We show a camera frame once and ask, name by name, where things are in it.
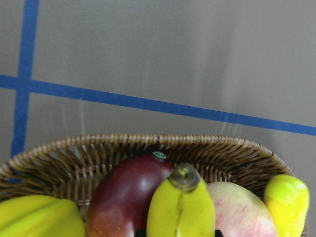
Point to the red peach left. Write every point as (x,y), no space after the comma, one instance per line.
(239,212)

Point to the brown wicker basket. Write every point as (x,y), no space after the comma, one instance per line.
(72,168)

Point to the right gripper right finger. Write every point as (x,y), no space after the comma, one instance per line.
(218,233)

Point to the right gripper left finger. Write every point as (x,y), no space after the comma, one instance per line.
(141,233)

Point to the yellow banana curved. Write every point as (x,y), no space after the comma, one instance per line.
(182,206)

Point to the yellow banana basket back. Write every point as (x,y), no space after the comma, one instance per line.
(40,216)

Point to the dark red mango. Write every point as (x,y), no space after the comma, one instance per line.
(120,204)

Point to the yellow banana near front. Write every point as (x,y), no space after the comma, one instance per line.
(287,199)

